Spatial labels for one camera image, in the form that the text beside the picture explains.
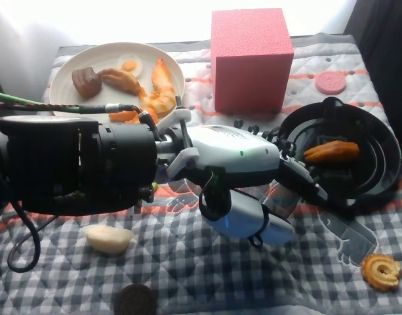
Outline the orange toy shrimp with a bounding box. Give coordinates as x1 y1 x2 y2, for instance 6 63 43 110
140 58 177 114

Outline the yellow swirl butter cookie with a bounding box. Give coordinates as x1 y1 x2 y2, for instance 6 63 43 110
361 253 401 291

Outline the brown sandwich cookie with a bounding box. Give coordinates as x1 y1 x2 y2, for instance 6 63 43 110
114 283 158 315

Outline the brown toy meat piece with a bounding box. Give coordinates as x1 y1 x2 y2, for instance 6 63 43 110
71 67 102 98

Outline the orange toy sweet potato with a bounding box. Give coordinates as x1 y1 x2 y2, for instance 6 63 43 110
304 140 360 165

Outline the cream round plate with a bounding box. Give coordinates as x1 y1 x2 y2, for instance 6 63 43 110
49 41 186 117

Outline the toy fried egg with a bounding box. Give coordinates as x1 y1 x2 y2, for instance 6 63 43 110
117 54 145 79

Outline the grey checked quilt with bear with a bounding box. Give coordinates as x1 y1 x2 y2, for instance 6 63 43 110
0 34 402 315

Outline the pink round cookie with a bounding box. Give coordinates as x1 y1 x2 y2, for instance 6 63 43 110
315 71 347 96

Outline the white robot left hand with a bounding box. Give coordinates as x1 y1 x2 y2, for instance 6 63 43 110
186 117 329 249

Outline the black curtain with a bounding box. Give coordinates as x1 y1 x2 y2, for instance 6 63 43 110
346 0 402 158

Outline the white toy dumpling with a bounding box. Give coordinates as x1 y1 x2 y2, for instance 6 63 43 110
81 224 136 255

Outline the orange toy peel piece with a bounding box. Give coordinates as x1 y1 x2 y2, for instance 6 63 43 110
108 106 159 125

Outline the black frying pan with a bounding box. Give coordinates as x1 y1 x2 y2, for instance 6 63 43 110
278 96 402 219

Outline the golden toy dumpling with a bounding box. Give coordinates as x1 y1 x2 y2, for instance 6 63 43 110
98 68 142 96

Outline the red cube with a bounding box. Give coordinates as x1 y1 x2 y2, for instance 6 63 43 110
210 8 294 115

